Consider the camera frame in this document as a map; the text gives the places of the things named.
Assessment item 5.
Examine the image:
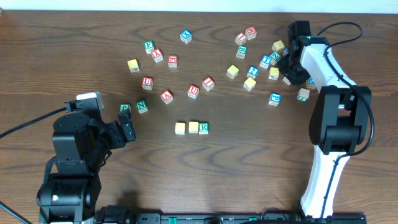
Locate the blue P letter block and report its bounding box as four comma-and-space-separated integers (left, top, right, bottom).
269, 93, 281, 106

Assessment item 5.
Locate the green J letter block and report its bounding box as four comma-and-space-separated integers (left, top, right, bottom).
119, 103, 131, 113

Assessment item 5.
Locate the yellow block far left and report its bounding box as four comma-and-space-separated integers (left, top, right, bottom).
127, 59, 139, 73

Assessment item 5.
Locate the red I block top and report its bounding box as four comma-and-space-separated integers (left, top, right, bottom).
235, 32, 248, 45

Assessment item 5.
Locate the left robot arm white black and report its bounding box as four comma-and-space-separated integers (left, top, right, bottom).
37, 110, 136, 223

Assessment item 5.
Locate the red u letter block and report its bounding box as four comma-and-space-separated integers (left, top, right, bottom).
187, 85, 200, 99
142, 77, 154, 90

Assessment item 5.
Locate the red X letter block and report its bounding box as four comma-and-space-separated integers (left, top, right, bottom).
150, 49, 164, 63

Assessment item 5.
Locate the yellow block top right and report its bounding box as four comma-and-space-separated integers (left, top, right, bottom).
272, 40, 285, 54

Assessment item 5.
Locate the blue T letter block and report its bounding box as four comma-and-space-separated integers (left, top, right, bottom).
259, 55, 271, 69

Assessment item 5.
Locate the yellow C letter block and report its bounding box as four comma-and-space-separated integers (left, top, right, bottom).
175, 122, 186, 135

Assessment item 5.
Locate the green F letter block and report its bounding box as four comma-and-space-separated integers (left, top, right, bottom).
144, 40, 155, 54

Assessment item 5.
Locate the yellow block centre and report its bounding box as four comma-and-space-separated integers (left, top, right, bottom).
226, 65, 239, 79

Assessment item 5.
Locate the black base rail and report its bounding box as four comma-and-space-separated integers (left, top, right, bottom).
92, 211, 367, 224

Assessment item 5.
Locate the yellow block right middle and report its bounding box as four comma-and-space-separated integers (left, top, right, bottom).
269, 67, 280, 80

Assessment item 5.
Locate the red i block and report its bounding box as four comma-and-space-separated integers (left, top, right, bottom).
235, 32, 248, 45
202, 77, 215, 91

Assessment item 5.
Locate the red I block middle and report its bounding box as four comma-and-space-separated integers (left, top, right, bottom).
202, 77, 215, 91

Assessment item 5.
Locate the yellow O letter block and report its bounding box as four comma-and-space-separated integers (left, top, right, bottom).
188, 121, 199, 134

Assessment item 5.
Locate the white green block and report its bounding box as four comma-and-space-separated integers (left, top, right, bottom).
297, 88, 310, 101

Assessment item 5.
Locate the blue L letter block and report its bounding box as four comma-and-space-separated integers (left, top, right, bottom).
283, 77, 291, 85

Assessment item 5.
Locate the red M letter block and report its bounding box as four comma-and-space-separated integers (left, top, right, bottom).
245, 26, 257, 40

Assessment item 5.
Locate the green B letter block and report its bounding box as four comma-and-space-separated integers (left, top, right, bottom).
236, 45, 248, 58

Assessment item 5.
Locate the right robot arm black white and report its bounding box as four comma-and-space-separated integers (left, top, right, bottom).
278, 34, 374, 220

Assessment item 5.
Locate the red U letter block left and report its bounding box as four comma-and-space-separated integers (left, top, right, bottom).
142, 77, 154, 90

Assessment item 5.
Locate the green N letter block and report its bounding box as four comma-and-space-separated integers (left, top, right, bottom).
136, 100, 148, 114

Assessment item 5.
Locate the blue X letter block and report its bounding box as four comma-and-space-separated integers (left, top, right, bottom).
180, 30, 192, 44

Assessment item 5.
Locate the green R letter block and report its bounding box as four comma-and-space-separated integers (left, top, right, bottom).
198, 123, 209, 134

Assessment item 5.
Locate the red A letter block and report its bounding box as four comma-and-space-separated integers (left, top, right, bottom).
160, 90, 174, 105

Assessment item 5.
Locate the yellow block beside R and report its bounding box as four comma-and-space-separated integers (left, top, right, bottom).
243, 77, 256, 91

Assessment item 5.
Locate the blue D block right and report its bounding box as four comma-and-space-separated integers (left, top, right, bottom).
305, 77, 316, 89

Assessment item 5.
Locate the red E letter block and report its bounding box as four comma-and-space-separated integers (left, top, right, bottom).
167, 55, 178, 68

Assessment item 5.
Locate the red U letter block middle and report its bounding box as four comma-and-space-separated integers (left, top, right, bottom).
187, 85, 200, 99

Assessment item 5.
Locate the green Z letter block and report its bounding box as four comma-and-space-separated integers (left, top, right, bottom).
270, 52, 281, 65

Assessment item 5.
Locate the blue 2 number block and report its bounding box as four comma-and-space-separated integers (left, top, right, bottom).
246, 66, 259, 79

